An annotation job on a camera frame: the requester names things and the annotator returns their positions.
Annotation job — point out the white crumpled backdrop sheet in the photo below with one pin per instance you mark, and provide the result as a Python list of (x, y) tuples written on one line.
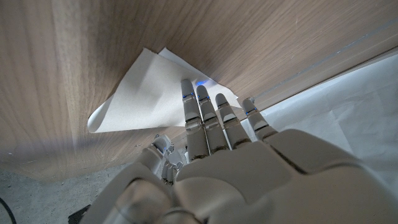
[(342, 109)]

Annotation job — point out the small canvas paper sheet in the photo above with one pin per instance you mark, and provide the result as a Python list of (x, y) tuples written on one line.
[(146, 96)]

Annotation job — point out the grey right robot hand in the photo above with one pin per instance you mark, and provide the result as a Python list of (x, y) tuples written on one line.
[(175, 165)]

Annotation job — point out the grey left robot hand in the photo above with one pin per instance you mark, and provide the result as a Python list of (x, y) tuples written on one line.
[(264, 180)]

